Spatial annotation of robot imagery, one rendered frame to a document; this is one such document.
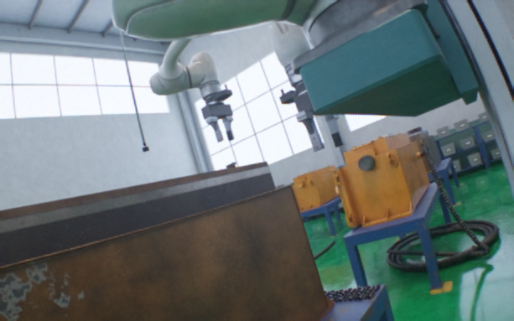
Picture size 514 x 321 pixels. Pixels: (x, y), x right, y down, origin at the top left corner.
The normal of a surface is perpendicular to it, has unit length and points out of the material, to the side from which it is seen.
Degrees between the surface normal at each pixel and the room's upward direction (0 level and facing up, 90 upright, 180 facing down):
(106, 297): 90
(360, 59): 90
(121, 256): 90
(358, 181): 90
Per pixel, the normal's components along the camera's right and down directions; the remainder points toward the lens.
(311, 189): -0.62, 0.11
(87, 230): 0.71, -0.31
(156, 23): 0.00, 0.93
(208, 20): 0.28, 0.92
